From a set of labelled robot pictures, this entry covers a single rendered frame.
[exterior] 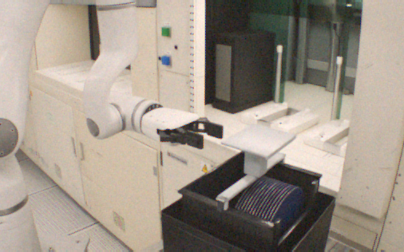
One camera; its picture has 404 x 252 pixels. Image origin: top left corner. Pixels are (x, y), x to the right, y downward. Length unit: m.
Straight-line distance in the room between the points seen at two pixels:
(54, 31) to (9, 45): 1.90
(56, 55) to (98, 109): 1.81
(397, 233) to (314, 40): 1.24
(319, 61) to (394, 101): 1.18
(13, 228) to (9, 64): 0.33
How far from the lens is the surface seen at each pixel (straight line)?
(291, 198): 0.77
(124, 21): 0.86
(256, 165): 0.74
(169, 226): 0.78
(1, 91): 0.71
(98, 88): 0.86
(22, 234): 0.86
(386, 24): 0.82
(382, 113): 0.85
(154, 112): 0.87
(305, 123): 1.38
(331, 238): 1.04
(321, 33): 1.97
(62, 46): 2.66
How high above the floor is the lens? 1.37
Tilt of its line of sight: 22 degrees down
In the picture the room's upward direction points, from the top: straight up
